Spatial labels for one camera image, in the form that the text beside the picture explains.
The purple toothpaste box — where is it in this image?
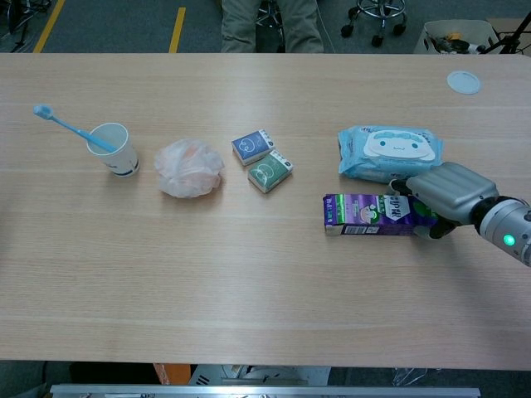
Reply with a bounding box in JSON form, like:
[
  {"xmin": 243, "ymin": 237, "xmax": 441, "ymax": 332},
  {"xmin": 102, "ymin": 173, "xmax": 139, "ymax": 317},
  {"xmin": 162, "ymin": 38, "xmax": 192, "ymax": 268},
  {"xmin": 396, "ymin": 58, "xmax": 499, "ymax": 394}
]
[{"xmin": 322, "ymin": 192, "xmax": 439, "ymax": 237}]

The green tissue pack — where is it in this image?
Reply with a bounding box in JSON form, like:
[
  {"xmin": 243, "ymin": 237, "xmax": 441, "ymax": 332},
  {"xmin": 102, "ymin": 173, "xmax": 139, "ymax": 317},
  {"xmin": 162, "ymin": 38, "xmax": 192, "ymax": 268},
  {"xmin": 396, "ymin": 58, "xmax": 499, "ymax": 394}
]
[{"xmin": 247, "ymin": 149, "xmax": 295, "ymax": 194}]

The aluminium rail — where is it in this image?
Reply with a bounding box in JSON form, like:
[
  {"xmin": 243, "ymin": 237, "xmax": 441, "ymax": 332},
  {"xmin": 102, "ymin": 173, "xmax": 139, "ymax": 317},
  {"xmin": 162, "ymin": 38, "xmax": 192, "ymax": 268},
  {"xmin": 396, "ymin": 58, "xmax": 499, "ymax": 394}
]
[{"xmin": 49, "ymin": 383, "xmax": 482, "ymax": 398}]

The robot base electronics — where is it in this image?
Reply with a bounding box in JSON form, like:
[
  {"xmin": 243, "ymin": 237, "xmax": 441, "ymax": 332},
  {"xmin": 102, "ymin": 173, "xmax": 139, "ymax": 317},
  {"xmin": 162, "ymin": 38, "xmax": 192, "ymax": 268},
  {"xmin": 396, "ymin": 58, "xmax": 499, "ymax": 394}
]
[{"xmin": 188, "ymin": 363, "xmax": 331, "ymax": 386}]

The black swivel stool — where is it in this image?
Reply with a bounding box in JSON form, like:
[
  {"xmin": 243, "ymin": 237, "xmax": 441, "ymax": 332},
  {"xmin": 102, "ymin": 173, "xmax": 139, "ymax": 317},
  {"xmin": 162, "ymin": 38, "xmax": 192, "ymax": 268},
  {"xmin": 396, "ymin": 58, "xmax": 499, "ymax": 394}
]
[{"xmin": 255, "ymin": 0, "xmax": 287, "ymax": 54}]

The white box with tools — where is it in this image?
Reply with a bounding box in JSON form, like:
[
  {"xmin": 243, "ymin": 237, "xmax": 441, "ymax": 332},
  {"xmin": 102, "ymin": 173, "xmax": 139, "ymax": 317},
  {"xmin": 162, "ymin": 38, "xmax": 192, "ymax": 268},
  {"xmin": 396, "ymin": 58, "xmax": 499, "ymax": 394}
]
[{"xmin": 413, "ymin": 18, "xmax": 501, "ymax": 55}]

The chrome swivel stool base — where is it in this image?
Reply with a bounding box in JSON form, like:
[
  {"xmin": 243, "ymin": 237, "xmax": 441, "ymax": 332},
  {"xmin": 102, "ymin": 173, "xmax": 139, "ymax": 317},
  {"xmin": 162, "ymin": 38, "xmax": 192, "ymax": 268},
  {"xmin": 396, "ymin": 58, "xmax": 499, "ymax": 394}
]
[{"xmin": 339, "ymin": 0, "xmax": 408, "ymax": 48}]

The blue tissue pack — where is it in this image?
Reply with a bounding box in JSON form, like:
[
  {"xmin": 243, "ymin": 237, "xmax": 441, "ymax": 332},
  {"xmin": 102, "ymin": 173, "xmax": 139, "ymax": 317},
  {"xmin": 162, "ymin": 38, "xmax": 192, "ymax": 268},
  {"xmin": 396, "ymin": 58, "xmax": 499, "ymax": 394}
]
[{"xmin": 231, "ymin": 129, "xmax": 276, "ymax": 167}]

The blue toothbrush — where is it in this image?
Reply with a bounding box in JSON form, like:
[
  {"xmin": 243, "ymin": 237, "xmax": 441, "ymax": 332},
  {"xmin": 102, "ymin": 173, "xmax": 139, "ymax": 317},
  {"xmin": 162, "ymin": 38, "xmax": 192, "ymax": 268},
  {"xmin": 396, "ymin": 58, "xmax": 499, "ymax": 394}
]
[{"xmin": 32, "ymin": 104, "xmax": 119, "ymax": 153}]

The blue wet wipes pack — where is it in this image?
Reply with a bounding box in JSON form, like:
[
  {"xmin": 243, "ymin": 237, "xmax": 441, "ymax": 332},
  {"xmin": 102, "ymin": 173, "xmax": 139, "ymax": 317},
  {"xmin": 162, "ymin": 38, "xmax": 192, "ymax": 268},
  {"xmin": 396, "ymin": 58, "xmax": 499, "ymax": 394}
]
[{"xmin": 337, "ymin": 124, "xmax": 445, "ymax": 186}]

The white paper cup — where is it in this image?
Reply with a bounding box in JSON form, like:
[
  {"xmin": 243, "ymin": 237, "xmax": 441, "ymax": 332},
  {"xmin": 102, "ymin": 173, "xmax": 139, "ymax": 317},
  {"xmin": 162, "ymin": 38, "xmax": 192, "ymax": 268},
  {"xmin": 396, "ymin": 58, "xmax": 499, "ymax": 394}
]
[{"xmin": 85, "ymin": 122, "xmax": 141, "ymax": 179}]

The seated person in khaki trousers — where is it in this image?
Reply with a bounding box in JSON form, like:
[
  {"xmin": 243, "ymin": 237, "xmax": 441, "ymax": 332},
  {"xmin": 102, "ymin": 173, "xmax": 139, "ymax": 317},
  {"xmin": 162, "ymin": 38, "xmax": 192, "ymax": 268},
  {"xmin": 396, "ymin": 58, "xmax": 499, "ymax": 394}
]
[{"xmin": 219, "ymin": 0, "xmax": 324, "ymax": 54}]

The pink mesh bath sponge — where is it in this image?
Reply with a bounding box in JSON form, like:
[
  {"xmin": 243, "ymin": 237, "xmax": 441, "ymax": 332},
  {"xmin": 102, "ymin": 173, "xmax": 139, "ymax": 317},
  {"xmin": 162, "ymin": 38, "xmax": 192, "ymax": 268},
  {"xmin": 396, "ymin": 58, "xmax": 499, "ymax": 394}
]
[{"xmin": 153, "ymin": 138, "xmax": 226, "ymax": 199}]

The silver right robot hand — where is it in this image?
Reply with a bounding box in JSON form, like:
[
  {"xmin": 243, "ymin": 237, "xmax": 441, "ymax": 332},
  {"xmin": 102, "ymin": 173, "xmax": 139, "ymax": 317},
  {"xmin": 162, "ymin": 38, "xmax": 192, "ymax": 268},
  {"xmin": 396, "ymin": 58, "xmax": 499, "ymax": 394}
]
[{"xmin": 387, "ymin": 161, "xmax": 499, "ymax": 240}]

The white round cable grommet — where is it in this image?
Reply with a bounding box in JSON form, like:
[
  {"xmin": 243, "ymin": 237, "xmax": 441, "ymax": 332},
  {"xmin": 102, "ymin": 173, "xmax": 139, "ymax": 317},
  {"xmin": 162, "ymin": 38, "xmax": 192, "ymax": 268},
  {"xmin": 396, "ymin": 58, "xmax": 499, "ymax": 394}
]
[{"xmin": 446, "ymin": 70, "xmax": 482, "ymax": 95}]

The black tripod leg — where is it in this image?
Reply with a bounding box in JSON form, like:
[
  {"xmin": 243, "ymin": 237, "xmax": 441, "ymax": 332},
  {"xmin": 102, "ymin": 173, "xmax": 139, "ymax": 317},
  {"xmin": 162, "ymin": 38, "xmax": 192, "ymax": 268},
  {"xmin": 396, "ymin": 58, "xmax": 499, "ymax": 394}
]
[{"xmin": 483, "ymin": 7, "xmax": 531, "ymax": 55}]

